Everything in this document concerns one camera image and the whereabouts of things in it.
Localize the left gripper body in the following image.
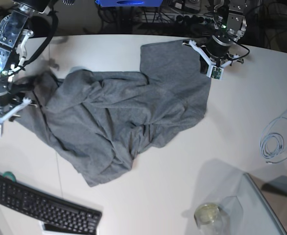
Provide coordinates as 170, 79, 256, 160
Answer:
182, 35, 244, 80

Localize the grey t-shirt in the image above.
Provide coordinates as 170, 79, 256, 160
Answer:
18, 40, 211, 187

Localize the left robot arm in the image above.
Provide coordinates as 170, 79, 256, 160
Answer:
182, 0, 250, 80

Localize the power strip with red light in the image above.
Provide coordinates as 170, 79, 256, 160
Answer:
174, 14, 214, 25

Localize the green tape roll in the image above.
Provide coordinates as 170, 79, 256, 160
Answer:
2, 171, 16, 182

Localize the blue box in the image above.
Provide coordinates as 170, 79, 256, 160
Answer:
95, 0, 163, 7

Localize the black computer keyboard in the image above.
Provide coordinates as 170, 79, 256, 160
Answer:
0, 175, 102, 235

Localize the clear glass jar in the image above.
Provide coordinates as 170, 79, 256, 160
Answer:
194, 203, 229, 235

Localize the clear plastic box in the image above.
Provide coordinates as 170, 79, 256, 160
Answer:
219, 173, 287, 235

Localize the coiled white cable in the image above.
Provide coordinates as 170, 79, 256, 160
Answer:
260, 105, 287, 165

